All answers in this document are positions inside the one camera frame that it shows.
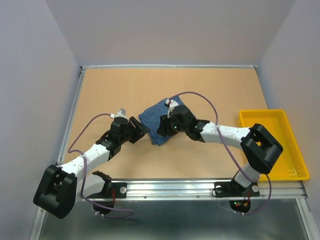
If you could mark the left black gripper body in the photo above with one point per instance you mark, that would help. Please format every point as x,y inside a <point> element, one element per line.
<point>127,136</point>

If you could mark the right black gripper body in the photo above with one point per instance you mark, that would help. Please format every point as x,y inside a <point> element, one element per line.
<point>178,127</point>

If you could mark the blue plaid long sleeve shirt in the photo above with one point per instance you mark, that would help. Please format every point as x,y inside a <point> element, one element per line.
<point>151,119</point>

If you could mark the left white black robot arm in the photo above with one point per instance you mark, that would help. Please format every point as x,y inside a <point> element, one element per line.
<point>62,186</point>

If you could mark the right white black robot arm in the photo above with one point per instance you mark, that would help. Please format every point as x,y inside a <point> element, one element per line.
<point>259,146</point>

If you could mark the yellow plastic tray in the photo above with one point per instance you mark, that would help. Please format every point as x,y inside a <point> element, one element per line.
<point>291,165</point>

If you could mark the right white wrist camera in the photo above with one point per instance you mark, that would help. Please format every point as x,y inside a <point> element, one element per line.
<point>171,104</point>

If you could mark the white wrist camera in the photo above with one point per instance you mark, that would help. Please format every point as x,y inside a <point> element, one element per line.
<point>171,104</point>
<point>121,113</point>

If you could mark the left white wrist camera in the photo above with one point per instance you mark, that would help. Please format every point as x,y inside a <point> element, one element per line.
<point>121,113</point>

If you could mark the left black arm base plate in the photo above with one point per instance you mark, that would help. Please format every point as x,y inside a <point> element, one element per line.
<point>112,190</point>

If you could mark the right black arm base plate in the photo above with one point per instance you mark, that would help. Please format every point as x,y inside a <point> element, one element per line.
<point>228,189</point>

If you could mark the aluminium front rail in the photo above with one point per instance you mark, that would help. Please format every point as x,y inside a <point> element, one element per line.
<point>191,189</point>

